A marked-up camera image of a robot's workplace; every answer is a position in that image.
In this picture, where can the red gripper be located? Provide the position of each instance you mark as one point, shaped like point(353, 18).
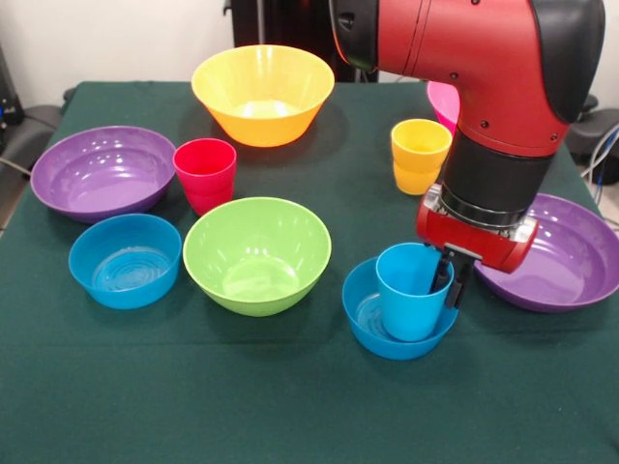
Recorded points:
point(469, 246)

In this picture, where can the blue cup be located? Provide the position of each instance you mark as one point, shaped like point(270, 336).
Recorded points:
point(406, 314)

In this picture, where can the blue bowl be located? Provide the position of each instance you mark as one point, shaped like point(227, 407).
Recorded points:
point(121, 290)
point(367, 328)

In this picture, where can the orange cup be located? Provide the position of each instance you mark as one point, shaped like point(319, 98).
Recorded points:
point(416, 169)

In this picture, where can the pink bowl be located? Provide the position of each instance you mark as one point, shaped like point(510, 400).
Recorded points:
point(445, 108)

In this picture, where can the green bowl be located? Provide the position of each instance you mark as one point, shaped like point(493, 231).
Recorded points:
point(256, 295)

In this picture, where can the orange bowl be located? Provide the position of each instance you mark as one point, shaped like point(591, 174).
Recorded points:
point(261, 130)

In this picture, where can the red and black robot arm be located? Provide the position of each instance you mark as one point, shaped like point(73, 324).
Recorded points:
point(483, 72)

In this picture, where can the black computer tower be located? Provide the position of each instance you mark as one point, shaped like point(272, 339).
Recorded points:
point(9, 96)

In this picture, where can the purple bowl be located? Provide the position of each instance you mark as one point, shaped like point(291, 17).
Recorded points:
point(570, 270)
point(97, 183)

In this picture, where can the dark green tablecloth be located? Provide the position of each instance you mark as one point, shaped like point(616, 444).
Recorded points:
point(309, 411)

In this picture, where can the black knobbed device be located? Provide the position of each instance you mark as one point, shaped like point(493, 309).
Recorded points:
point(604, 130)

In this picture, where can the red cup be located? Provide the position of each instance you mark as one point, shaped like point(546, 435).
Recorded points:
point(205, 183)

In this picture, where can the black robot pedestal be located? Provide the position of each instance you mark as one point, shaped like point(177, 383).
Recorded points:
point(280, 24)

